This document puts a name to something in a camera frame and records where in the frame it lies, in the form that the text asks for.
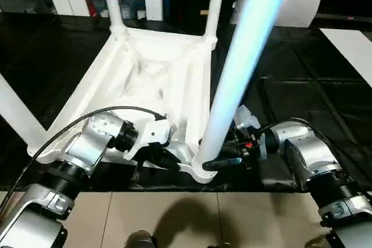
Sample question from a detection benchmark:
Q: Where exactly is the black work mat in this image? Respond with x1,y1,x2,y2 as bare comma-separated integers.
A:
0,12,372,193

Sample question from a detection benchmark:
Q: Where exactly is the white flat board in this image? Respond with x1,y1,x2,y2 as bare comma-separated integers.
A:
319,27,372,85

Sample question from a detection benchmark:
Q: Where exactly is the grey cushion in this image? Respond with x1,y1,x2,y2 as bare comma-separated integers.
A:
229,0,325,28

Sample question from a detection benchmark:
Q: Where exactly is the small red bottle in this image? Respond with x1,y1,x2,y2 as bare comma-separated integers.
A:
87,0,99,18

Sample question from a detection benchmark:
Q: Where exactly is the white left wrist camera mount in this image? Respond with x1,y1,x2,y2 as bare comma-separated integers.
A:
123,119,173,161

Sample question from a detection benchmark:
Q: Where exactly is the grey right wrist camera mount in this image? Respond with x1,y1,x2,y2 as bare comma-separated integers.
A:
234,105,268,160

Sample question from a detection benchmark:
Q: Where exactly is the grey metal stand frame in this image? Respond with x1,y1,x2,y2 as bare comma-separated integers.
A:
305,232,332,248

